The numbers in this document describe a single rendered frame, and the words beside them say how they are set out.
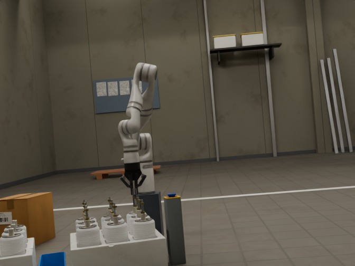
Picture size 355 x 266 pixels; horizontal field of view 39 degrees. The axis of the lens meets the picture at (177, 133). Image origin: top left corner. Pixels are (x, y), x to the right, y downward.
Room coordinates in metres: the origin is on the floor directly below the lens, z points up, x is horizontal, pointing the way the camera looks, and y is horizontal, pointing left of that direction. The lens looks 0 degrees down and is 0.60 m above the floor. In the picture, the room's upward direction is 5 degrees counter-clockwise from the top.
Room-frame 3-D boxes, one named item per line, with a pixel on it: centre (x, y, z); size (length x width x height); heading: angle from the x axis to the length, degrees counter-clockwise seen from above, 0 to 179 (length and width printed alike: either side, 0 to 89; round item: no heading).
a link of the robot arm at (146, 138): (2.72, 0.19, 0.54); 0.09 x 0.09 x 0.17; 19
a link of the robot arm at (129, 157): (2.38, 0.23, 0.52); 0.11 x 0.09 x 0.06; 12
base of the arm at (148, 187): (2.72, 0.20, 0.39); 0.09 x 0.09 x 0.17; 87
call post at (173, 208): (2.35, 0.05, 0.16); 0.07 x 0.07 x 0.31; 13
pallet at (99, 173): (8.52, 0.92, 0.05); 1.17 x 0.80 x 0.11; 88
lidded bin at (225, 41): (10.20, -1.12, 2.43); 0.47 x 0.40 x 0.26; 87
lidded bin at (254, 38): (10.18, -1.69, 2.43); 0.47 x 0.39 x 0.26; 87
